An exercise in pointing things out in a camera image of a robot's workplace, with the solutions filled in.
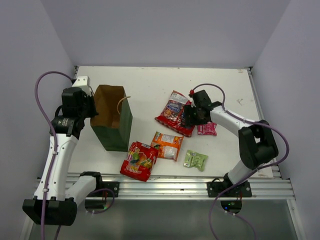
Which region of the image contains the large red candy bag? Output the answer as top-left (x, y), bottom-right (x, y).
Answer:
top-left (154, 90), bottom-right (195, 138)

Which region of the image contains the green paper bag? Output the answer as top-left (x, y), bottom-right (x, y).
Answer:
top-left (90, 84), bottom-right (133, 152)

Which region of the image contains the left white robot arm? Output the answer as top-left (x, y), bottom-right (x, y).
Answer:
top-left (22, 87), bottom-right (104, 226)

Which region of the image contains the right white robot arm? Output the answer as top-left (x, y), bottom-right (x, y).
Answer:
top-left (183, 90), bottom-right (279, 197)

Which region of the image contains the red fruit gummy bag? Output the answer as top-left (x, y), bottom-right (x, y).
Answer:
top-left (120, 141), bottom-right (159, 182)

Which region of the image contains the pink candy packet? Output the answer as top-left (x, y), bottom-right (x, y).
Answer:
top-left (197, 122), bottom-right (217, 136)

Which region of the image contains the orange snack packet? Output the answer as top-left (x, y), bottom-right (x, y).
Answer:
top-left (151, 131), bottom-right (184, 162)

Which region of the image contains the green candy packet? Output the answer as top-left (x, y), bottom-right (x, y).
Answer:
top-left (183, 150), bottom-right (208, 172)

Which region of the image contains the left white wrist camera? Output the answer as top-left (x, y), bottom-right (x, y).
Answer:
top-left (72, 75), bottom-right (92, 96)

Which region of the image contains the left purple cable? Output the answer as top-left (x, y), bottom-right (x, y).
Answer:
top-left (34, 71), bottom-right (116, 240)

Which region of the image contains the purple cable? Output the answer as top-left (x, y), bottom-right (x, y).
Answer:
top-left (188, 83), bottom-right (290, 240)
top-left (34, 71), bottom-right (116, 240)

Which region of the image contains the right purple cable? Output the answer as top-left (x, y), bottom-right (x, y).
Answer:
top-left (188, 83), bottom-right (290, 240)

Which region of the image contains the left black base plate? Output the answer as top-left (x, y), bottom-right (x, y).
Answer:
top-left (87, 181), bottom-right (120, 200)

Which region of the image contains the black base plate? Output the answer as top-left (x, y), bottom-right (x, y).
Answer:
top-left (206, 178), bottom-right (253, 198)
top-left (87, 181), bottom-right (120, 200)

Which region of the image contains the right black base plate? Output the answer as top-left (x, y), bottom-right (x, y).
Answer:
top-left (206, 178), bottom-right (253, 198)

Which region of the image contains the aluminium front rail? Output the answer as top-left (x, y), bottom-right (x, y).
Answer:
top-left (34, 172), bottom-right (296, 201)

